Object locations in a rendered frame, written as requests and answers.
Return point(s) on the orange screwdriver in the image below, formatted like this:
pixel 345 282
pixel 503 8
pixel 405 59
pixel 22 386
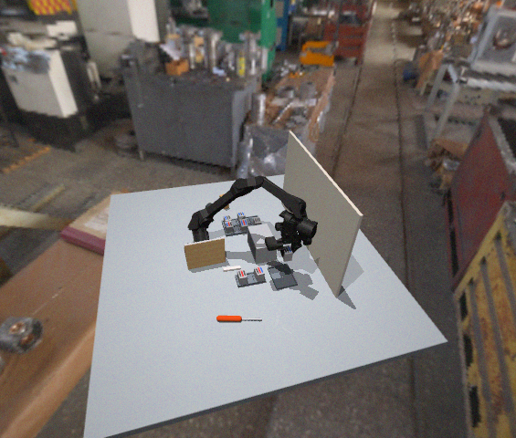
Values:
pixel 233 318

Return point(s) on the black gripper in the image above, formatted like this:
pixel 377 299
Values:
pixel 292 238

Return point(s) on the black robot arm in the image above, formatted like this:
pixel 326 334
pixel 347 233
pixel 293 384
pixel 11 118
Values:
pixel 297 220

